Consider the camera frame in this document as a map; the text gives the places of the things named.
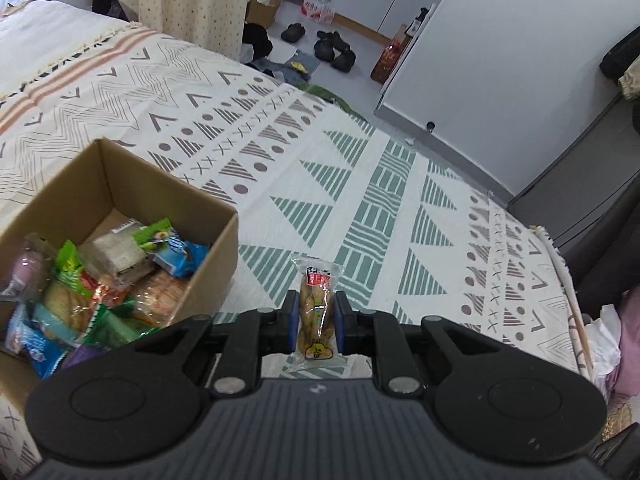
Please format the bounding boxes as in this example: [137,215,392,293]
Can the orange rice cracker packet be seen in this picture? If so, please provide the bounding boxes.
[127,272,193,328]

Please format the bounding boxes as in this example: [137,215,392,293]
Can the red bag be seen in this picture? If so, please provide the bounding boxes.
[370,24,416,85]

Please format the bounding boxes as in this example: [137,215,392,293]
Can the white bed sheet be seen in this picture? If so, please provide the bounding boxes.
[0,0,136,61]

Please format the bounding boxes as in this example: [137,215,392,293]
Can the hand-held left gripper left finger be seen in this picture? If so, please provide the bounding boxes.
[132,290,301,396]

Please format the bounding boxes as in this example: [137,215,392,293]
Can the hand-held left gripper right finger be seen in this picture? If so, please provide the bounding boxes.
[334,290,506,396]

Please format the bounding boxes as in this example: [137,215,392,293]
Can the black bag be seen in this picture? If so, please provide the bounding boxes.
[599,27,640,81]

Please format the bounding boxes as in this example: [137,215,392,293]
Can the white door panel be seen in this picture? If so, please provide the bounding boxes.
[375,0,640,201]

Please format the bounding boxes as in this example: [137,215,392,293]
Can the dark sofa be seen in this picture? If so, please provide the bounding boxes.
[505,105,640,321]

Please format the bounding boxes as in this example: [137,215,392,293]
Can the pack of water bottles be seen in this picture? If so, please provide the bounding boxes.
[300,0,337,25]

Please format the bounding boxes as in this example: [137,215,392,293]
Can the black bottle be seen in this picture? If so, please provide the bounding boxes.
[412,5,436,36]

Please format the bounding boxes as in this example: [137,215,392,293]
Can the small cardboard box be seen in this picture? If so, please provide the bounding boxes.
[245,0,283,28]

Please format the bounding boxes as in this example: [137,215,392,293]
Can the clothes on floor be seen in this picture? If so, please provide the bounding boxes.
[250,50,318,86]

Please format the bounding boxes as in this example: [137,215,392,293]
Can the white cake packet blue top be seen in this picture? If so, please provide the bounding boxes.
[77,217,211,288]

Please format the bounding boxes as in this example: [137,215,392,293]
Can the purple snack wrapper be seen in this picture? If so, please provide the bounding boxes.
[65,342,108,368]

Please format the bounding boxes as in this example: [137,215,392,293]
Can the yellow snack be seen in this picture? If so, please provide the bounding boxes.
[287,255,346,373]

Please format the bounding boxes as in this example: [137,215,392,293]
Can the patterned blanket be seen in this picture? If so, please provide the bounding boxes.
[0,0,596,480]

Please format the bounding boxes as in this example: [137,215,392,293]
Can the orange-red snack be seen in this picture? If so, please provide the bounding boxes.
[80,271,126,307]

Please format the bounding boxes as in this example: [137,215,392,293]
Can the green cloth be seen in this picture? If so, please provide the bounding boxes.
[300,84,371,121]

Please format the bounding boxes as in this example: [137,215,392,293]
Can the pink and white clothes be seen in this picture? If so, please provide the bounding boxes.
[582,290,640,411]

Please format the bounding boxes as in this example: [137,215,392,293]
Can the purple round cake packet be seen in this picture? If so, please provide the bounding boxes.
[0,232,58,301]

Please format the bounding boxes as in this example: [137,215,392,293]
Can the pile of snack packets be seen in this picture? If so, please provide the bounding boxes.
[5,240,153,380]

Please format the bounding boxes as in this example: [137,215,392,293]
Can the brown cardboard box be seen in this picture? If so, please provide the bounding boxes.
[0,137,240,411]

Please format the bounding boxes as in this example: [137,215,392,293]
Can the black clothing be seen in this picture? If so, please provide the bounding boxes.
[242,22,273,61]

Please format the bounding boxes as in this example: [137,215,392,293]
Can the dotted tablecloth table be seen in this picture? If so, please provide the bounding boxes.
[95,0,278,63]

